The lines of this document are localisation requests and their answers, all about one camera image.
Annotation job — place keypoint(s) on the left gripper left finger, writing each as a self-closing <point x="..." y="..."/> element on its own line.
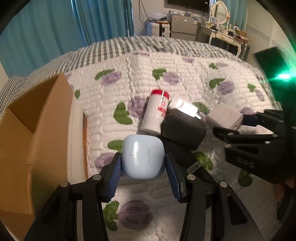
<point x="58" y="218"/>

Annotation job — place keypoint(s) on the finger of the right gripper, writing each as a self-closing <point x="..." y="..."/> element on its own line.
<point x="250" y="120"/>
<point x="234" y="137"/>

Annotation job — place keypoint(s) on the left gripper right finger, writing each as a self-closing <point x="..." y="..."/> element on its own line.
<point x="230" y="220"/>

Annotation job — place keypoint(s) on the white power adapter cube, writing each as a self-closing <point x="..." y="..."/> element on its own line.
<point x="225" y="117"/>

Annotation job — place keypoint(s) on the light blue earbuds case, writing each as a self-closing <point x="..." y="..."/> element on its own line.
<point x="143" y="157"/>

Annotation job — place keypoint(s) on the black tube bottle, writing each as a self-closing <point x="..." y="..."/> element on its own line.
<point x="185" y="158"/>

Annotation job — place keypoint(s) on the black rectangular box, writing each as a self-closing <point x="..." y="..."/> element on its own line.
<point x="183" y="129"/>

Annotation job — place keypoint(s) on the white charger plug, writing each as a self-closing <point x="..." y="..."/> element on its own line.
<point x="185" y="107"/>

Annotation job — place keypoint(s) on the white bottle red cap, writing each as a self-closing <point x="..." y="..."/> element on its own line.
<point x="155" y="112"/>

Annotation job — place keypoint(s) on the white vanity table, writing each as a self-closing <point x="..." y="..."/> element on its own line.
<point x="221" y="40"/>

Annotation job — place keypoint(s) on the cardboard box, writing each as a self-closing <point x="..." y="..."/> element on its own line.
<point x="43" y="143"/>

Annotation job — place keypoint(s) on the white wardrobe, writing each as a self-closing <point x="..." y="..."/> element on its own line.
<point x="265" y="33"/>

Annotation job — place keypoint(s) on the floral quilted white blanket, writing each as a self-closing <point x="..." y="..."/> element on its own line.
<point x="114" y="95"/>

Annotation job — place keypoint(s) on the blue curtain right window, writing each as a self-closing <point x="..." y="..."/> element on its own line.
<point x="238" y="12"/>

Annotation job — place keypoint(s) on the oval vanity mirror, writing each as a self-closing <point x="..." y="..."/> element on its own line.
<point x="220" y="11"/>

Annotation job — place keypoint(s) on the silver mini fridge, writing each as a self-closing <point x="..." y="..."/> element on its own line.
<point x="183" y="27"/>

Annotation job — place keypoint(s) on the grey checked bed sheet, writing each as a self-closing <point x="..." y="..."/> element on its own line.
<point x="109" y="49"/>

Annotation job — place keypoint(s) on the blue curtain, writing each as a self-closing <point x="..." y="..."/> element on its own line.
<point x="44" y="30"/>

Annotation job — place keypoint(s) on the black wall television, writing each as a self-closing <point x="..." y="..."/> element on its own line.
<point x="201" y="5"/>

